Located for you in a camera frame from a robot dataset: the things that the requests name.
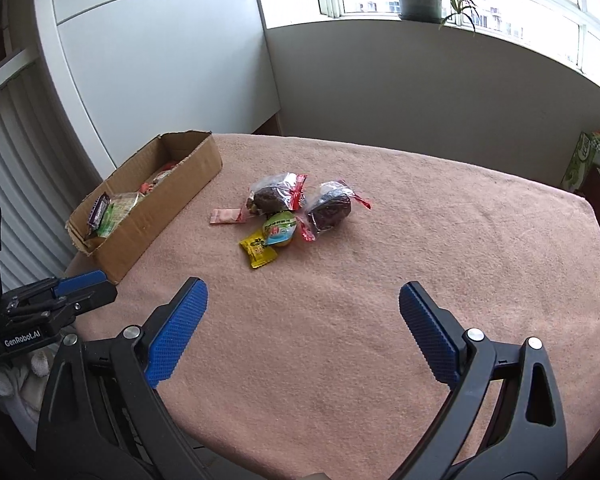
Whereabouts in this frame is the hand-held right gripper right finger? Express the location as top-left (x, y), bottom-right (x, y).
top-left (399, 281), bottom-right (568, 480)

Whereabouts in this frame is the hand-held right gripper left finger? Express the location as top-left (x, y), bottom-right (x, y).
top-left (36, 276), bottom-right (210, 480)

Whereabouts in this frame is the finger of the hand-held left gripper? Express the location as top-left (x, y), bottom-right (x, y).
top-left (7, 284), bottom-right (118, 318)
top-left (2, 269), bottom-right (108, 303)

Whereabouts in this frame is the green candy packet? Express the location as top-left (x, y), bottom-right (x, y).
top-left (97, 202), bottom-right (122, 238)

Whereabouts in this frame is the brown chocolate bar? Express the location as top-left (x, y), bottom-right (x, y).
top-left (86, 192), bottom-right (112, 233)

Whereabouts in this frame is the brown cardboard box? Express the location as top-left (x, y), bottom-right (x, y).
top-left (66, 130), bottom-right (223, 283)

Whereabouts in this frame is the large clear bread packet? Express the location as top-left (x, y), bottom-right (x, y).
top-left (112, 191), bottom-right (146, 217)

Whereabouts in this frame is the yellow candy packet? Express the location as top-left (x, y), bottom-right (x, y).
top-left (238, 229), bottom-right (279, 270)

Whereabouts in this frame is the small pink snack packet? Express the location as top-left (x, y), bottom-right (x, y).
top-left (209, 207), bottom-right (248, 225)

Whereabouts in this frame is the green-lidded jelly cup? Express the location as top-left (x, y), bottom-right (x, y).
top-left (261, 210), bottom-right (298, 248)

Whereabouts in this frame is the dark cake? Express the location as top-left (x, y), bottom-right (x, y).
top-left (246, 172), bottom-right (308, 213)
top-left (300, 180), bottom-right (372, 243)

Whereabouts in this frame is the person's left hand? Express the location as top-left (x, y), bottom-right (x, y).
top-left (0, 332), bottom-right (66, 428)

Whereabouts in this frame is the white ribbed panel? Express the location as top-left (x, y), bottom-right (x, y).
top-left (0, 47), bottom-right (103, 291)

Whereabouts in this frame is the dark red wooden cabinet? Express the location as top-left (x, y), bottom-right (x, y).
top-left (577, 152), bottom-right (600, 221)

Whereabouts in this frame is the green printed carton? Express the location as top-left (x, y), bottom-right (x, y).
top-left (560, 127), bottom-right (600, 193)

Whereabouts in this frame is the white cabinet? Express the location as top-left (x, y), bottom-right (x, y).
top-left (32, 0), bottom-right (283, 181)

